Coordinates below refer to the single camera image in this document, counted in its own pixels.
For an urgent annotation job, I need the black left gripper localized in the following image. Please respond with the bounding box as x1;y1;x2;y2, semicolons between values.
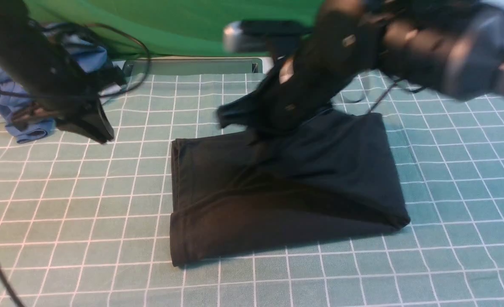
11;55;126;144

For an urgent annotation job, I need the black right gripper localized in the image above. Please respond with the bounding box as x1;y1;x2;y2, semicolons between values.
216;12;380;134

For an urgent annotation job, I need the dark gray long-sleeve shirt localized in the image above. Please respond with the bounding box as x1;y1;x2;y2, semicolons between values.
169;110;410;266

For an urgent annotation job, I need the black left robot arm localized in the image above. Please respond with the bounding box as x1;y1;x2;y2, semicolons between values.
0;0;126;144

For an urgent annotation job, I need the blue crumpled shirt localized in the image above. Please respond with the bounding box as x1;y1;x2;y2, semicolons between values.
0;35;111;144

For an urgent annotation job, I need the green checkered tablecloth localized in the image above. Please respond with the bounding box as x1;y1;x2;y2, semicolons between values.
0;73;504;307

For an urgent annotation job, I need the green backdrop cloth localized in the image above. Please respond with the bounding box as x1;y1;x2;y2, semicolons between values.
26;0;321;57

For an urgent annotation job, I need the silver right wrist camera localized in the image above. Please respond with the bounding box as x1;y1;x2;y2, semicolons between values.
222;20;312;54

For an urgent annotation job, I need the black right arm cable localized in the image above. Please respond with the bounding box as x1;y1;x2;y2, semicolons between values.
341;75;427;113

